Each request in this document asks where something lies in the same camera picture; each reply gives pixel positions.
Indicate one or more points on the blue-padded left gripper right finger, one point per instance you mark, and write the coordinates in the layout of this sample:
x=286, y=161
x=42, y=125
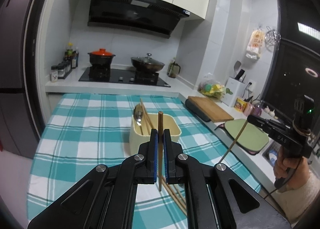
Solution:
x=216, y=197

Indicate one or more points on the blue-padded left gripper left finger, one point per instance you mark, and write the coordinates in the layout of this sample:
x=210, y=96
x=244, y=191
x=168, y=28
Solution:
x=105, y=197

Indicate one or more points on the wooden chopstick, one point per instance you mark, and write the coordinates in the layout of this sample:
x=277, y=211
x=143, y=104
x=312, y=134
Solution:
x=143, y=126
x=149, y=123
x=184, y=210
x=175, y=193
x=234, y=141
x=160, y=148

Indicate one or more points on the steel spoon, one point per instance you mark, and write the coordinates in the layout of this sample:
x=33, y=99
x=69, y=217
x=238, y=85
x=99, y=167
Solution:
x=138, y=114

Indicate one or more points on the kitchen sink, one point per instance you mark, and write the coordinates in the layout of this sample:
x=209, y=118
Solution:
x=271, y=153

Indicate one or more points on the person's right hand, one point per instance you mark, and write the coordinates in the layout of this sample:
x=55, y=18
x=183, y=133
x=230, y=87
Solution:
x=301, y=175

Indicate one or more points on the green cutting board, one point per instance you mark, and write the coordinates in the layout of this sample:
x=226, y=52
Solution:
x=252, y=139

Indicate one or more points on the purple cup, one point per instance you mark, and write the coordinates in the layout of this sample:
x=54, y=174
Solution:
x=257, y=108

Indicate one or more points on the pink cup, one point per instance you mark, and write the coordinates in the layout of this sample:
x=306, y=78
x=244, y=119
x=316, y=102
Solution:
x=248, y=109

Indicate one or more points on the dark window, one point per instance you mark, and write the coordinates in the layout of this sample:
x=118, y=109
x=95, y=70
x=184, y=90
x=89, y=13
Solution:
x=295, y=65

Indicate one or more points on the yellow red tin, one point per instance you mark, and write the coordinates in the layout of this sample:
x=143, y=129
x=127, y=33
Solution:
x=240, y=104

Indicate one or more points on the teal white checkered tablecloth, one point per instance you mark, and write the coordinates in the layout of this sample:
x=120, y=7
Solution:
x=86, y=130

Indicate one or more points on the white knife block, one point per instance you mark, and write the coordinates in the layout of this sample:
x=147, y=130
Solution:
x=233, y=90

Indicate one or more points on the wooden cutting board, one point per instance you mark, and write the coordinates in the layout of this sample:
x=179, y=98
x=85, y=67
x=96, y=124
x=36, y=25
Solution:
x=211, y=109

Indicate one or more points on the hanging noodle package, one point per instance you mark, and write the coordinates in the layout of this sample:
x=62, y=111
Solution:
x=253, y=50

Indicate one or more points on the bag of colourful sponges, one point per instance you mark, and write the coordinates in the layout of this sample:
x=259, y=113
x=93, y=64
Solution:
x=210, y=87

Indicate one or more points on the black griddle under board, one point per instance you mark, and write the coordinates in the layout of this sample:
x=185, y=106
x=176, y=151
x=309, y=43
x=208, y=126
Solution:
x=194, y=109

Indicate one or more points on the grey refrigerator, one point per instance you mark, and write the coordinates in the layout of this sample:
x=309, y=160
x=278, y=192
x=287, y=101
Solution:
x=22, y=123

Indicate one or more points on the black gas stove top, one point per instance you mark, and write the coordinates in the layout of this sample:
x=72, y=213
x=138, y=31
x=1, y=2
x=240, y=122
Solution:
x=123, y=77

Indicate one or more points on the white spice jar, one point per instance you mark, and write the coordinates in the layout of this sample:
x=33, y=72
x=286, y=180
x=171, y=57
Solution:
x=54, y=74

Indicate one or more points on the black wok glass lid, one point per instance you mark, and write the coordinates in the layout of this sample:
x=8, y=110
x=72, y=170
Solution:
x=146, y=63

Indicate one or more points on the black pot orange lid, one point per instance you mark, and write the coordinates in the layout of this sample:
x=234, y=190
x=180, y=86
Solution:
x=101, y=57

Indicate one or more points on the sauce bottles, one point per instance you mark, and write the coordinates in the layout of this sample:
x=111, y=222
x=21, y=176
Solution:
x=71, y=55

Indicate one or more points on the black range hood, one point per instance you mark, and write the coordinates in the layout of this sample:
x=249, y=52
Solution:
x=155, y=17

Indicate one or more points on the hanging wire whisk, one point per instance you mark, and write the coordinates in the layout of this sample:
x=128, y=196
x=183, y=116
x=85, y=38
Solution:
x=272, y=39

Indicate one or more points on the glass jug with handle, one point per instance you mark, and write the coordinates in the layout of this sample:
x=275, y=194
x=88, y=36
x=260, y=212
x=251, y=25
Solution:
x=173, y=69

